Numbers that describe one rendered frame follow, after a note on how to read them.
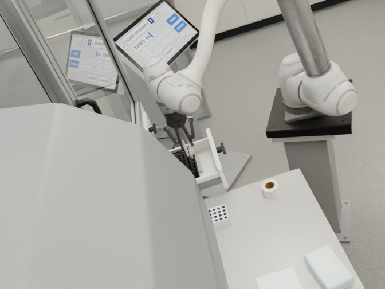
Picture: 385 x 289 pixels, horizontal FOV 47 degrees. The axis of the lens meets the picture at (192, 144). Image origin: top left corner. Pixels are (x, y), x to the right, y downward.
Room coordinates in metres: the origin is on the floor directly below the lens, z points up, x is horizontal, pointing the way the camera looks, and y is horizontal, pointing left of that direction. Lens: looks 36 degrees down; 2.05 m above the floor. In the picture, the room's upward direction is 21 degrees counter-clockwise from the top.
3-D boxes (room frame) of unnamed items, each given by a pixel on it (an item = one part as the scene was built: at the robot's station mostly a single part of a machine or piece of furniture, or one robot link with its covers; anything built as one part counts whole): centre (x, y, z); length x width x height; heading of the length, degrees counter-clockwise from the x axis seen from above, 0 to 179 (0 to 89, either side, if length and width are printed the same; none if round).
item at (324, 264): (0.83, -0.26, 0.78); 0.15 x 0.10 x 0.04; 6
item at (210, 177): (1.47, 0.13, 0.86); 0.40 x 0.26 x 0.06; 86
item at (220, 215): (1.22, 0.03, 0.78); 0.12 x 0.08 x 0.04; 84
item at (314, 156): (1.65, -0.54, 0.38); 0.30 x 0.30 x 0.76; 61
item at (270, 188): (1.26, -0.23, 0.78); 0.07 x 0.07 x 0.04
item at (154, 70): (1.46, 0.02, 1.30); 0.13 x 0.11 x 0.16; 17
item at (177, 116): (1.48, 0.02, 1.12); 0.08 x 0.07 x 0.09; 86
